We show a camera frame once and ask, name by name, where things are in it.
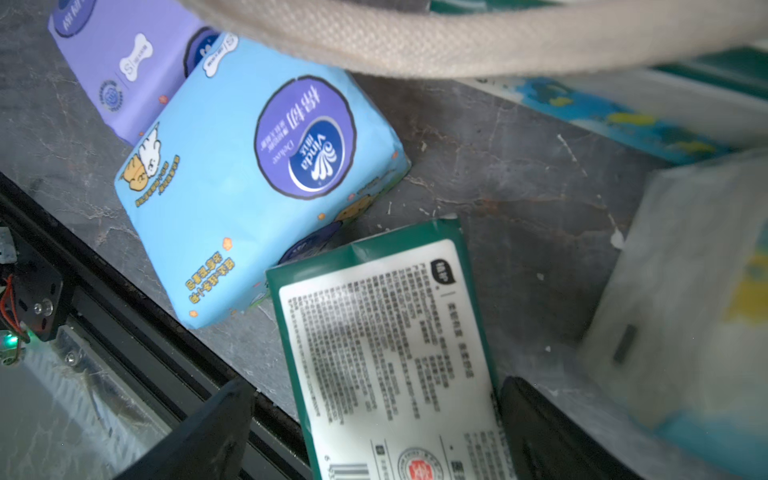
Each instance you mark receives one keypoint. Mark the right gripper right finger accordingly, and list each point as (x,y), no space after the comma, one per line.
(545,443)

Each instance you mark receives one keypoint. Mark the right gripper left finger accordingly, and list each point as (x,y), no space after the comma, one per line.
(209,444)

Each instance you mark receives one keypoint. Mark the green tissue pack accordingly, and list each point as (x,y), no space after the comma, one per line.
(388,360)

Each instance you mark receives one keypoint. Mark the light blue tissue pack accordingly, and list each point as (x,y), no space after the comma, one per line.
(258,159)

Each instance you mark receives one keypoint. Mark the purple tissue pack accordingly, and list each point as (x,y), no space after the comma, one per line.
(130,57)

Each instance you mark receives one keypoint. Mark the floral canvas tote bag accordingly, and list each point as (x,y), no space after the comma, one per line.
(554,40)

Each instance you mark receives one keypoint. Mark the floral tissue pack right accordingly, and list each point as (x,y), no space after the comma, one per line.
(679,338)

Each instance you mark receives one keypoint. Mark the green white tissue pack under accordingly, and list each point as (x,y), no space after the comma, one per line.
(683,112)

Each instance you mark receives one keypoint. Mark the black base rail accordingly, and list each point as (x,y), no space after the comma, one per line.
(172,371)

